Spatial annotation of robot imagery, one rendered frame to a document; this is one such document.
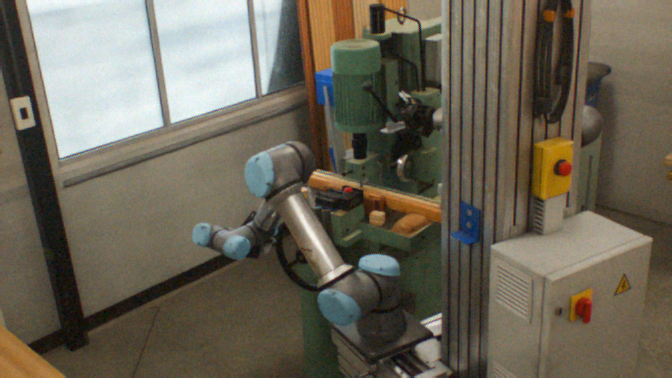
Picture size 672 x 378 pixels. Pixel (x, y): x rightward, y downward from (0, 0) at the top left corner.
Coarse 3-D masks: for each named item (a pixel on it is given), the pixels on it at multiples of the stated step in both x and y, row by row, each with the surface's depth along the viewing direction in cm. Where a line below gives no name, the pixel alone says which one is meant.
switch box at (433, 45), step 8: (424, 40) 284; (432, 40) 282; (440, 40) 282; (424, 48) 285; (432, 48) 283; (440, 48) 283; (424, 56) 286; (432, 56) 284; (440, 56) 284; (424, 64) 287; (432, 64) 285; (440, 64) 286; (424, 72) 289; (432, 72) 287; (440, 72) 287; (432, 80) 288; (440, 80) 288
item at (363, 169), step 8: (368, 152) 293; (376, 152) 293; (352, 160) 286; (360, 160) 286; (368, 160) 286; (376, 160) 290; (352, 168) 285; (360, 168) 284; (368, 168) 288; (376, 168) 292; (352, 176) 287; (360, 176) 285; (368, 176) 289
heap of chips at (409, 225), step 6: (408, 216) 270; (414, 216) 270; (420, 216) 271; (396, 222) 269; (402, 222) 268; (408, 222) 267; (414, 222) 268; (420, 222) 269; (426, 222) 272; (390, 228) 270; (396, 228) 268; (402, 228) 266; (408, 228) 265; (414, 228) 266; (420, 228) 269; (408, 234) 265
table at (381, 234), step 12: (312, 192) 303; (312, 204) 293; (396, 216) 279; (360, 228) 277; (372, 228) 273; (384, 228) 271; (432, 228) 274; (336, 240) 273; (348, 240) 271; (372, 240) 276; (384, 240) 271; (396, 240) 268; (408, 240) 264; (420, 240) 269
